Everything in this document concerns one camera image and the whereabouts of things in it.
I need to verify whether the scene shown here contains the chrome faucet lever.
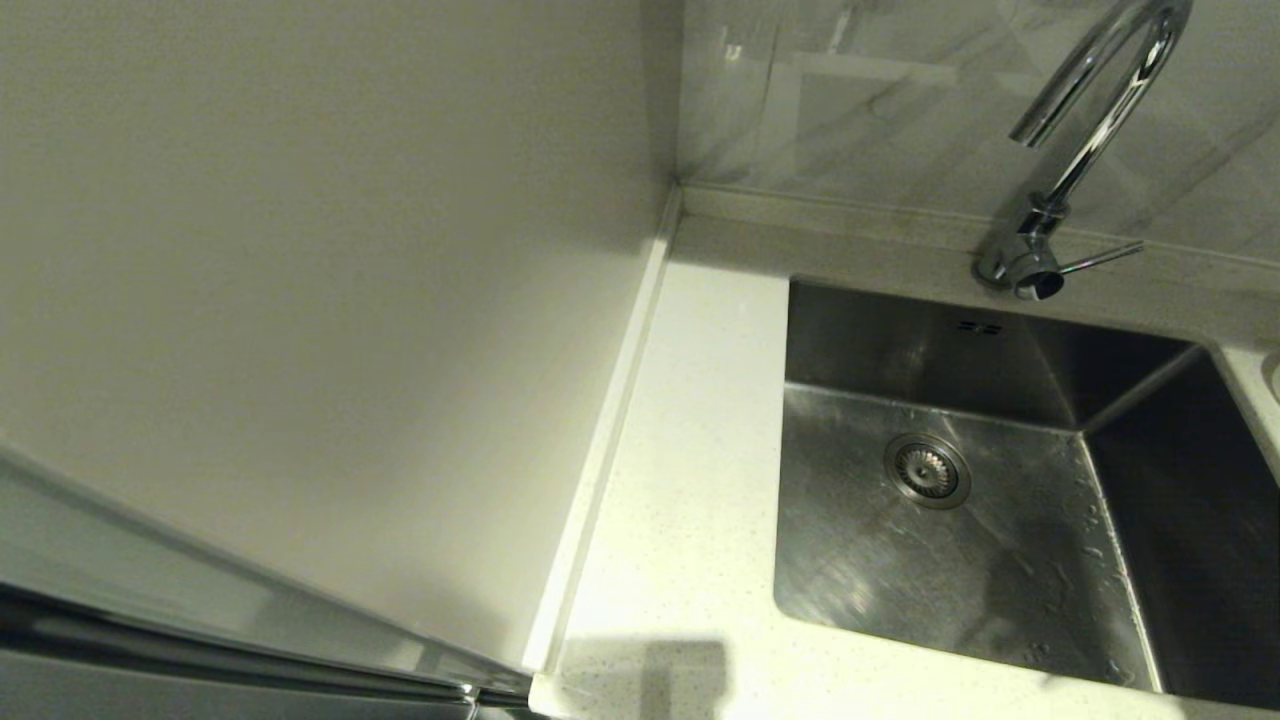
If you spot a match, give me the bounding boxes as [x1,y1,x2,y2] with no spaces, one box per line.
[1011,240,1146,301]

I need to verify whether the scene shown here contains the stainless steel sink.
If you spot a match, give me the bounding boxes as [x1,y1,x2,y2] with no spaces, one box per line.
[772,278,1280,711]

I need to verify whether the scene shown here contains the round metal drain strainer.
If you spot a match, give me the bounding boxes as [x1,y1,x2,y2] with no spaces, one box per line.
[884,432,973,510]

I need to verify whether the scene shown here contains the chrome gooseneck faucet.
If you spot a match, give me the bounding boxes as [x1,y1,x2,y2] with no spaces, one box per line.
[973,0,1194,301]

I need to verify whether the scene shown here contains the stainless steel appliance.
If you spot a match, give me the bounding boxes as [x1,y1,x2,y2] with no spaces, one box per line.
[0,445,533,720]

